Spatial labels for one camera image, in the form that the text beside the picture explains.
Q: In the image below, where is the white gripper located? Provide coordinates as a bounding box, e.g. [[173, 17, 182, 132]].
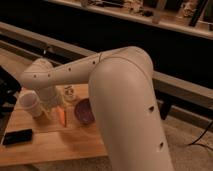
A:
[[36, 86, 62, 110]]

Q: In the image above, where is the orange pepper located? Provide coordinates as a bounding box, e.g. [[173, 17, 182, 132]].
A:
[[57, 107, 66, 127]]

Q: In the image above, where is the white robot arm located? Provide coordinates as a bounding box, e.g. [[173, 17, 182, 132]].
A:
[[20, 46, 174, 171]]

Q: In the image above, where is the clear glass jar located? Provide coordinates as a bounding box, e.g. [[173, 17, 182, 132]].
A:
[[62, 85, 76, 103]]

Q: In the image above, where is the white plastic cup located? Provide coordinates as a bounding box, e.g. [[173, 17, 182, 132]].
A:
[[19, 91, 43, 118]]

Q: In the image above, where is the purple bowl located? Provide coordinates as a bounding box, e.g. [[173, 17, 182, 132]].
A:
[[74, 98, 95, 124]]

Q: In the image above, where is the black phone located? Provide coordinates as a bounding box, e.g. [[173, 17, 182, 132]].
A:
[[2, 129, 33, 145]]

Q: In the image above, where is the black cable left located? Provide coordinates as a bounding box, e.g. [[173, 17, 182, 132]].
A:
[[41, 46, 52, 61]]

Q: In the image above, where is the black cable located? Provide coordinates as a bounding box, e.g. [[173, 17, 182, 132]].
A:
[[187, 119, 213, 147], [41, 46, 52, 61]]

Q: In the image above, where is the black cable right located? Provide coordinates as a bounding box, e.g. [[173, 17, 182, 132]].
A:
[[187, 119, 213, 147]]

